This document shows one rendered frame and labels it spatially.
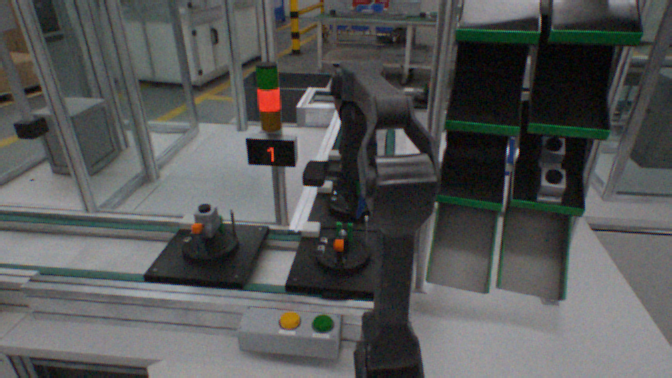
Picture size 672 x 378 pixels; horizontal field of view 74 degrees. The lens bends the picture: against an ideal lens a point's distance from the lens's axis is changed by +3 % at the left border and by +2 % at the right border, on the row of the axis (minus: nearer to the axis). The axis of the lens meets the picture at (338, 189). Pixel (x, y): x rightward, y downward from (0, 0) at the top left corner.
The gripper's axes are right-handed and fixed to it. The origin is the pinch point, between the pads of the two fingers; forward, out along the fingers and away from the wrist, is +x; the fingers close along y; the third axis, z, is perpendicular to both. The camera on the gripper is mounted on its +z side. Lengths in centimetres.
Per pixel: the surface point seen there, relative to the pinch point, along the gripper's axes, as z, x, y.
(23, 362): -5, 47, 77
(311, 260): 18.0, 28.4, 12.4
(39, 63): 34, -13, 82
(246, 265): 14.1, 28.4, 27.8
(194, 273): 9.8, 28.5, 39.1
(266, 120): 29.2, -3.5, 24.4
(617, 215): 68, 39, -81
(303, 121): 137, 37, 38
